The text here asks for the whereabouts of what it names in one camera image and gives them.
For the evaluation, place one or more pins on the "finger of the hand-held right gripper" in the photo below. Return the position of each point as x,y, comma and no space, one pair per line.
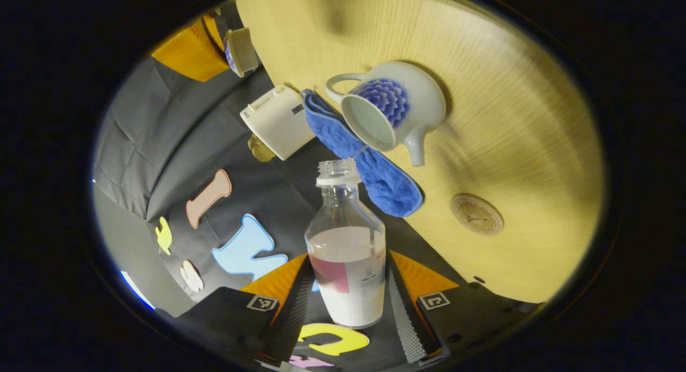
215,31
193,53

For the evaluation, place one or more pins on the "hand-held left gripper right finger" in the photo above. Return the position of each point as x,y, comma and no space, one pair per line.
399,307

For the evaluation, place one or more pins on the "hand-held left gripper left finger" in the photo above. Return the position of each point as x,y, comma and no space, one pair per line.
292,313

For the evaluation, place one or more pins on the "clear plastic water bottle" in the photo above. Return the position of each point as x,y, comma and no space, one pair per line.
345,265

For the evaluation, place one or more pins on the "round brown coaster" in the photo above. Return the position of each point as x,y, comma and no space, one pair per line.
476,214

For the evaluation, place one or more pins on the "white blue-flowered teacup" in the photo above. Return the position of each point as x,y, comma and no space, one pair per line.
423,98

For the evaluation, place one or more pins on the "white toaster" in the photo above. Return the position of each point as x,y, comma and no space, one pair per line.
276,123

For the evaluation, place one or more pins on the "brown toast slice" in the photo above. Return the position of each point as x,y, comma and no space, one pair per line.
267,155
256,147

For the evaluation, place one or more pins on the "blue towel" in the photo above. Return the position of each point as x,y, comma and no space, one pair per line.
386,184

